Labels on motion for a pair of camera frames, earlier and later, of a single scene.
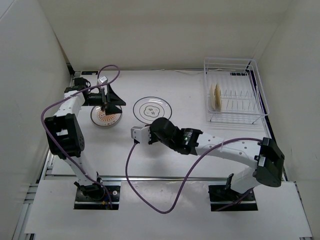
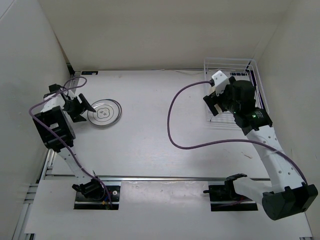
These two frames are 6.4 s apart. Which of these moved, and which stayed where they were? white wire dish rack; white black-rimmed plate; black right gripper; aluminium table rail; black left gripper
Moved: white black-rimmed plate; black left gripper; black right gripper
Stayed: white wire dish rack; aluminium table rail
